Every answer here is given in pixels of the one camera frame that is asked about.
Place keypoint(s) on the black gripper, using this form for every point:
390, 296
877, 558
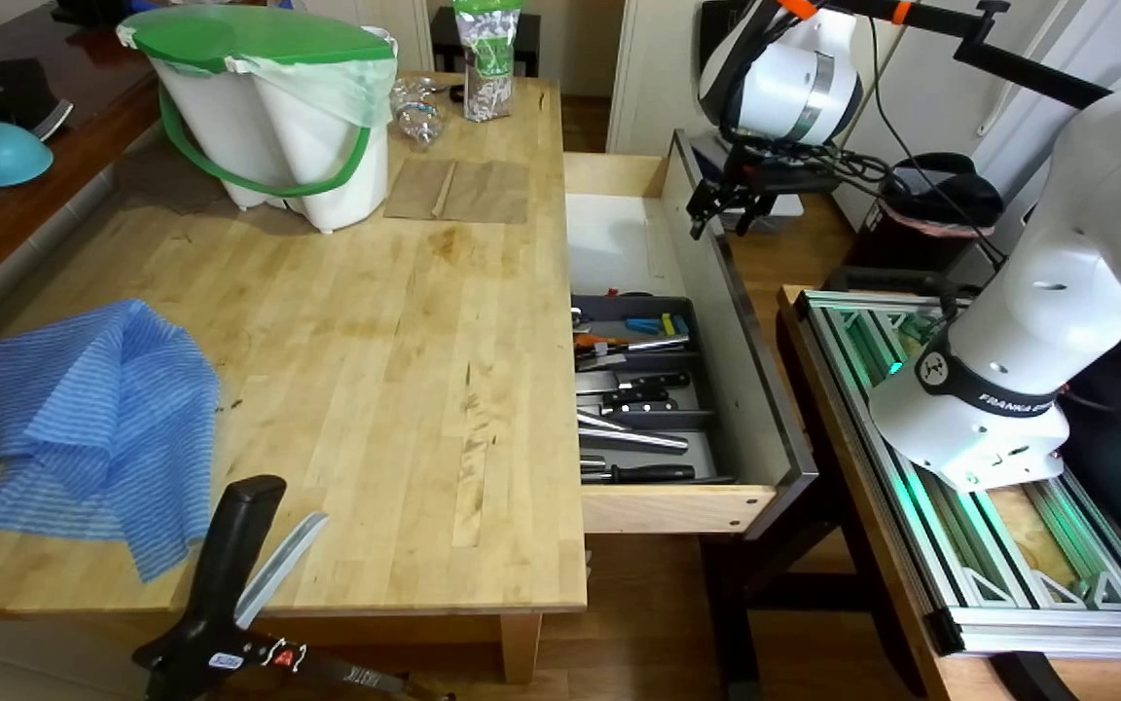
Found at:
768, 170

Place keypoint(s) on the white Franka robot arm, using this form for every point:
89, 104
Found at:
1052, 296

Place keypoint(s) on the grey cutlery organizer tray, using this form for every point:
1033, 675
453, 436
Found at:
707, 390

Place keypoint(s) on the black round bin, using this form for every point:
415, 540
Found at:
935, 198

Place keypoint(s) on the brown wood veneer sheet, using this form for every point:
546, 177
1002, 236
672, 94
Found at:
492, 192
415, 192

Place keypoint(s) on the silver metal utensil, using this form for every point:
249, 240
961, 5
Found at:
633, 433

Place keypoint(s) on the clear plastic bag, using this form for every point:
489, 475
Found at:
489, 64

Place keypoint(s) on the robot stand with black legs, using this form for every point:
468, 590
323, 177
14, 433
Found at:
729, 609

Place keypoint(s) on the translucent bucket liner bag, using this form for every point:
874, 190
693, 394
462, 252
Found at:
311, 90

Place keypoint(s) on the wooden table leg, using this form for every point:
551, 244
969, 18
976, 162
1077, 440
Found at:
519, 647

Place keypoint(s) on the green bucket lid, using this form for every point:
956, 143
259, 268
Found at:
262, 35

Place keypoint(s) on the blue cleaning cloth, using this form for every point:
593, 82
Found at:
93, 429

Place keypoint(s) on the dark wood sideboard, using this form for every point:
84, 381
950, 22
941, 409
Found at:
18, 236

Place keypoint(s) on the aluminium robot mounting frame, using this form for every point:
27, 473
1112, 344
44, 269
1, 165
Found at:
976, 547

